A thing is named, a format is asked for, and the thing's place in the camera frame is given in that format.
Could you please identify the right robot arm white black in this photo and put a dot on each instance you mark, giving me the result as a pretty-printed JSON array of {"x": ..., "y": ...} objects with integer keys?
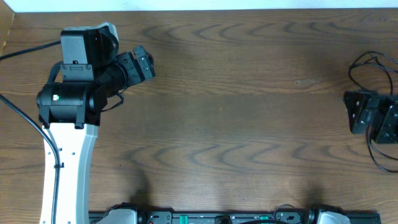
[{"x": 332, "y": 215}]

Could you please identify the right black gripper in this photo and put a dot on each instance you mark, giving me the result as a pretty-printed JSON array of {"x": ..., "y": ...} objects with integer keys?
[{"x": 387, "y": 131}]

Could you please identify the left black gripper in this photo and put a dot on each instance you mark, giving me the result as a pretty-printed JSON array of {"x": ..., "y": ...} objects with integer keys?
[{"x": 137, "y": 66}]

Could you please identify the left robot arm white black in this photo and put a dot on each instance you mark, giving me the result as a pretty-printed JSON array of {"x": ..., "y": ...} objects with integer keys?
[{"x": 70, "y": 106}]

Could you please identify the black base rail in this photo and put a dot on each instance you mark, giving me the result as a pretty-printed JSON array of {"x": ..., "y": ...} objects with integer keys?
[{"x": 212, "y": 218}]

